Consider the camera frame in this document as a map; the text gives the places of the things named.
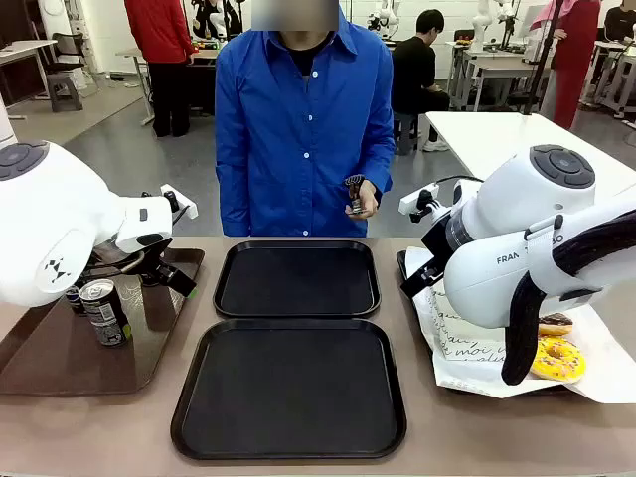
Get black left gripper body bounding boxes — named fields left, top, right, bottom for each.
left=140, top=255, right=176, bottom=290

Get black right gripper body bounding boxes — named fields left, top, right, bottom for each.
left=399, top=226, right=451, bottom=300

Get black Pepsi can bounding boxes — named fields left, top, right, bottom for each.
left=64, top=283, right=88, bottom=316
left=79, top=277, right=134, bottom=348

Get metal tongs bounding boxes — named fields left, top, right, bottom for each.
left=343, top=173, right=367, bottom=216

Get person's right forearm blue sleeve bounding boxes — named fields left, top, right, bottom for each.
left=214, top=123, right=253, bottom=238

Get person's left forearm blue sleeve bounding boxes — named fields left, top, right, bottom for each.
left=365, top=98, right=398, bottom=205

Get person's left hand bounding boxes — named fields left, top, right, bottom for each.
left=345, top=179, right=382, bottom=220

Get white paper sheet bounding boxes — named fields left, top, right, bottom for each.
left=404, top=245, right=636, bottom=404

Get smaller black square tray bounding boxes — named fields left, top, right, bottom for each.
left=212, top=239, right=382, bottom=320

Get brown plastic tray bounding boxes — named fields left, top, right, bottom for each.
left=0, top=247, right=206, bottom=398

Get chocolate glazed donut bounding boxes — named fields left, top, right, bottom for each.
left=538, top=312, right=574, bottom=337

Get dark stool under seated person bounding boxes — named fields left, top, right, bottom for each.
left=393, top=111, right=419, bottom=156

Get large white table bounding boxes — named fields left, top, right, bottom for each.
left=424, top=110, right=636, bottom=210

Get larger black square tray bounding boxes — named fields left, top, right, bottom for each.
left=170, top=318, right=408, bottom=461

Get yellow sprinkled donut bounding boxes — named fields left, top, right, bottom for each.
left=529, top=335, right=587, bottom=384

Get person in blue shirt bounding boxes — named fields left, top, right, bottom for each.
left=214, top=0, right=398, bottom=238

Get grey plastic stool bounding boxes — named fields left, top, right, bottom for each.
left=46, top=73, right=84, bottom=113

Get seated person in black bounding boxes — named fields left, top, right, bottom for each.
left=391, top=8, right=451, bottom=153

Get person in red top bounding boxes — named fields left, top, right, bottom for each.
left=123, top=0, right=196, bottom=139

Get background white work table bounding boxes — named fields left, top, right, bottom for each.
left=446, top=42, right=553, bottom=113

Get black office chair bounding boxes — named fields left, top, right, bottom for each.
left=51, top=32, right=86, bottom=76

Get black stand pole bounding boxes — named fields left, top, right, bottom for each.
left=524, top=0, right=568, bottom=116

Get background white desk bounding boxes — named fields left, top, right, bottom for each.
left=0, top=39, right=59, bottom=121

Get person in red and pink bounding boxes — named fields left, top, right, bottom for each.
left=530, top=0, right=602, bottom=130

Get background person in black top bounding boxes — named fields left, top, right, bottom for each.
left=602, top=0, right=636, bottom=44

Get black tray with handles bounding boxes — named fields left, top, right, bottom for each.
left=396, top=247, right=572, bottom=397

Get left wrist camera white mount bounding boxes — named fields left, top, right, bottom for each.
left=159, top=183, right=199, bottom=221

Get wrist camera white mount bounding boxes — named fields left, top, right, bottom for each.
left=398, top=183, right=439, bottom=223
left=159, top=183, right=199, bottom=221

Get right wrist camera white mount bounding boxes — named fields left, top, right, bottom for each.
left=398, top=183, right=439, bottom=223

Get black cable sleeve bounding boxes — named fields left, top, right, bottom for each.
left=500, top=208, right=636, bottom=387

